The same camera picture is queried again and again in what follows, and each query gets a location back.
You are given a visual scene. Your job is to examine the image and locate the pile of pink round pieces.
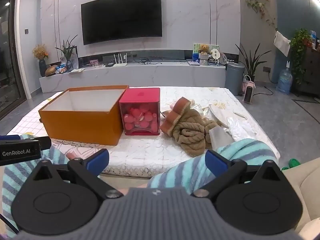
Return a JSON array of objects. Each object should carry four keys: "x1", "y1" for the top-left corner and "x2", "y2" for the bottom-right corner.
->
[{"x1": 124, "y1": 104, "x2": 158, "y2": 131}]

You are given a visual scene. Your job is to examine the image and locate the brown round loaf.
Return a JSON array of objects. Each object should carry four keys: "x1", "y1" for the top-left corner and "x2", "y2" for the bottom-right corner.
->
[{"x1": 45, "y1": 65, "x2": 59, "y2": 77}]

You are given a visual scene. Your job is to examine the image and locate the person's right leg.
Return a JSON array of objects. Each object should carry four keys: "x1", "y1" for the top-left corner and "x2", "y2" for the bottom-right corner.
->
[{"x1": 147, "y1": 138, "x2": 279, "y2": 189}]

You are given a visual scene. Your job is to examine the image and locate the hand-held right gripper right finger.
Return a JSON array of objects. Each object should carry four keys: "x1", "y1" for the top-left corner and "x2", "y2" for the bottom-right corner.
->
[{"x1": 191, "y1": 149, "x2": 283, "y2": 202}]

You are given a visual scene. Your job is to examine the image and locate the white cloth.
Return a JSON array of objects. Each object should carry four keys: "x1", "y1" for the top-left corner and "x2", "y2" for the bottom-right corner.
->
[{"x1": 208, "y1": 103, "x2": 248, "y2": 128}]

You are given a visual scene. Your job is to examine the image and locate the green slippers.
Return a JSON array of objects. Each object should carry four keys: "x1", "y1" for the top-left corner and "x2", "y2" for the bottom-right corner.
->
[{"x1": 281, "y1": 158, "x2": 301, "y2": 171}]

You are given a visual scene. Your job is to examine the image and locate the person's leg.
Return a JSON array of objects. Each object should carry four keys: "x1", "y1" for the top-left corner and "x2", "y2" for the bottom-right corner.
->
[
  {"x1": 0, "y1": 134, "x2": 75, "y2": 238},
  {"x1": 147, "y1": 138, "x2": 279, "y2": 189}
]

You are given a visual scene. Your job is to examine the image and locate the grey trash can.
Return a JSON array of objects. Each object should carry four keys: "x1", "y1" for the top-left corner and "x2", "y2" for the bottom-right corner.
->
[{"x1": 224, "y1": 62, "x2": 246, "y2": 96}]

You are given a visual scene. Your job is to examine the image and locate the beige sofa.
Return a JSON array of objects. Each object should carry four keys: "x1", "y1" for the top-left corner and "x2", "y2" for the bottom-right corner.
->
[{"x1": 282, "y1": 156, "x2": 320, "y2": 240}]

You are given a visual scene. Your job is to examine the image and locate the white crinkled plastic bag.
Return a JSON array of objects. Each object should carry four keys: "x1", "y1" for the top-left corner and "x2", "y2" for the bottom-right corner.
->
[{"x1": 224, "y1": 119, "x2": 256, "y2": 141}]

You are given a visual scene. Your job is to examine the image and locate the black heater cable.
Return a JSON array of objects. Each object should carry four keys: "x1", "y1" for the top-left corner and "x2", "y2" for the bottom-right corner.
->
[{"x1": 254, "y1": 86, "x2": 278, "y2": 96}]

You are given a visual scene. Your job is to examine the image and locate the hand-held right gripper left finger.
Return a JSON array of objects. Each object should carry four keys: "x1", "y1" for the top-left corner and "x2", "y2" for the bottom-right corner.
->
[{"x1": 30, "y1": 149, "x2": 125, "y2": 202}]

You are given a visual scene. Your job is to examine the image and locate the blue water bottle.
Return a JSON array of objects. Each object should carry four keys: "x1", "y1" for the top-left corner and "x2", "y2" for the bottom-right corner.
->
[{"x1": 276, "y1": 61, "x2": 294, "y2": 94}]

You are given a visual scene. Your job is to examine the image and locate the hanging vine plant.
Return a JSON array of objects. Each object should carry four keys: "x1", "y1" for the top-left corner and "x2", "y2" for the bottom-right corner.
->
[{"x1": 246, "y1": 0, "x2": 278, "y2": 31}]

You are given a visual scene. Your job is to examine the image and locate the person's left leg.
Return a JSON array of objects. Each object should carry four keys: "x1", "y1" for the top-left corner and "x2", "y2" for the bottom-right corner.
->
[{"x1": 0, "y1": 134, "x2": 75, "y2": 238}]

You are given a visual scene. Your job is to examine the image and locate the orange cardboard box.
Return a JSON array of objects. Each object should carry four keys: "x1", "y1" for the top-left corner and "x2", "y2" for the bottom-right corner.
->
[{"x1": 38, "y1": 85, "x2": 130, "y2": 146}]

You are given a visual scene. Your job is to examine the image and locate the glass sliding door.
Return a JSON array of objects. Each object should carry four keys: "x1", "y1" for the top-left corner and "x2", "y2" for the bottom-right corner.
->
[{"x1": 0, "y1": 0, "x2": 27, "y2": 121}]

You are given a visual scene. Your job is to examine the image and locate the dark vase with yellow flowers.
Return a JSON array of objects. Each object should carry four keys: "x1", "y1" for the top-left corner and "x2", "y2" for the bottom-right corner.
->
[{"x1": 32, "y1": 44, "x2": 49, "y2": 77}]

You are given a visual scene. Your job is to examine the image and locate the small white heater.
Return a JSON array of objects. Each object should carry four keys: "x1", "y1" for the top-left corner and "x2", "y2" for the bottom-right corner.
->
[{"x1": 243, "y1": 81, "x2": 256, "y2": 104}]

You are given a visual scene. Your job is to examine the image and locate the bushy green potted plant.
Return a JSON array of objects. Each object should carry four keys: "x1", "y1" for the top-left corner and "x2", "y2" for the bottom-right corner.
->
[{"x1": 289, "y1": 28, "x2": 312, "y2": 85}]

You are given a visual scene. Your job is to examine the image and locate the long-leaved potted plant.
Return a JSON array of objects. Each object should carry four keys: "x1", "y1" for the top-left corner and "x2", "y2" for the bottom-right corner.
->
[{"x1": 235, "y1": 42, "x2": 265, "y2": 83}]

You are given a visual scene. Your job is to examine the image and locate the dark drawer cabinet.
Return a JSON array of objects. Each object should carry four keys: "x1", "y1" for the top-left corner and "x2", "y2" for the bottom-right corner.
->
[{"x1": 292, "y1": 45, "x2": 320, "y2": 97}]

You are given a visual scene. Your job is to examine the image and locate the black flat television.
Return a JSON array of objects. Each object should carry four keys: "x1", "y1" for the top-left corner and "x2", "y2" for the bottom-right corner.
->
[{"x1": 81, "y1": 0, "x2": 162, "y2": 46}]

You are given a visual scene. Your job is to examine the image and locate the white router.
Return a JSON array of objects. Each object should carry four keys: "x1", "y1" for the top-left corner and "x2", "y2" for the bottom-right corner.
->
[{"x1": 113, "y1": 53, "x2": 128, "y2": 67}]

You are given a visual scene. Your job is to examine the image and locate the pale grey cloth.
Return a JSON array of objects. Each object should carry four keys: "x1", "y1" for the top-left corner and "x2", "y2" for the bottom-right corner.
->
[{"x1": 209, "y1": 126, "x2": 235, "y2": 151}]

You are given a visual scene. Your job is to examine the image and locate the white hanging towel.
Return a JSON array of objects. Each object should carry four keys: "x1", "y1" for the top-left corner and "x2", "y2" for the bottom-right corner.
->
[{"x1": 273, "y1": 30, "x2": 291, "y2": 57}]

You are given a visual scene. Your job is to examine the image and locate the red lidded clear box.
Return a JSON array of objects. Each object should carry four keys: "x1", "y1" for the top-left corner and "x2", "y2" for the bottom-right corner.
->
[{"x1": 119, "y1": 88, "x2": 161, "y2": 136}]

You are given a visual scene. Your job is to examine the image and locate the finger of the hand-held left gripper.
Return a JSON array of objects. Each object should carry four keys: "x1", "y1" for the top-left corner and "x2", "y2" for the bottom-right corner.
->
[{"x1": 0, "y1": 134, "x2": 21, "y2": 142}]

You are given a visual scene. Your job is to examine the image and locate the white marble television console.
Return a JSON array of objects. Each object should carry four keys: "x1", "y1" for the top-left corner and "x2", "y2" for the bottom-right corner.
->
[{"x1": 39, "y1": 60, "x2": 227, "y2": 93}]

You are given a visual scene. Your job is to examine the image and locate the slim green potted plant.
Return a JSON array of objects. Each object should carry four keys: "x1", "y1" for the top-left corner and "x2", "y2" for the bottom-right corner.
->
[{"x1": 55, "y1": 35, "x2": 78, "y2": 71}]

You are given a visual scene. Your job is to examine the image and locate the brown plush slipper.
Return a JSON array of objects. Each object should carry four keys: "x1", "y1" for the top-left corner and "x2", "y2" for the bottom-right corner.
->
[
  {"x1": 160, "y1": 108, "x2": 187, "y2": 137},
  {"x1": 173, "y1": 96, "x2": 196, "y2": 113}
]

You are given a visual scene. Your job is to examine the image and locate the brown knitted scarf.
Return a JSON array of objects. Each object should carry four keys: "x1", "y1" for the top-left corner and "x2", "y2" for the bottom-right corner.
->
[{"x1": 172, "y1": 110, "x2": 218, "y2": 157}]

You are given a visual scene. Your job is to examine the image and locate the tangled black cables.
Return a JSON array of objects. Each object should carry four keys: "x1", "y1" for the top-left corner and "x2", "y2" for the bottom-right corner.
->
[{"x1": 139, "y1": 58, "x2": 163, "y2": 65}]

